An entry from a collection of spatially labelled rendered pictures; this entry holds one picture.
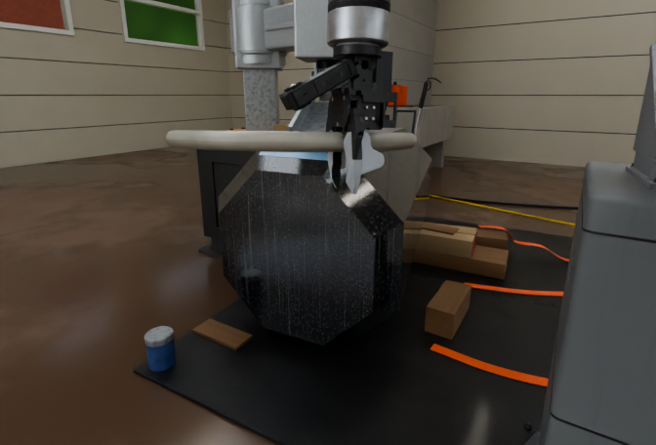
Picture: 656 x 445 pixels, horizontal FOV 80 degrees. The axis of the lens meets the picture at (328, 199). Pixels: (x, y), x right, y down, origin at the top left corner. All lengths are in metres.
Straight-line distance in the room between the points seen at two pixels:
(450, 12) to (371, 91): 6.44
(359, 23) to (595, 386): 0.72
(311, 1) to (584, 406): 1.24
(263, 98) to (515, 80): 4.84
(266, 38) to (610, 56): 5.14
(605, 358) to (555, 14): 6.11
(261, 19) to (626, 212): 2.05
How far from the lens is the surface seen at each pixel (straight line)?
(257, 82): 2.46
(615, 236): 0.76
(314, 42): 1.36
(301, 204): 1.38
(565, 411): 0.91
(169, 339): 1.63
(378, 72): 0.61
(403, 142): 0.68
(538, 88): 6.65
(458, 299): 1.86
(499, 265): 2.37
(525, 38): 6.72
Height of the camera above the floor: 1.00
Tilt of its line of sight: 15 degrees down
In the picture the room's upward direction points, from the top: straight up
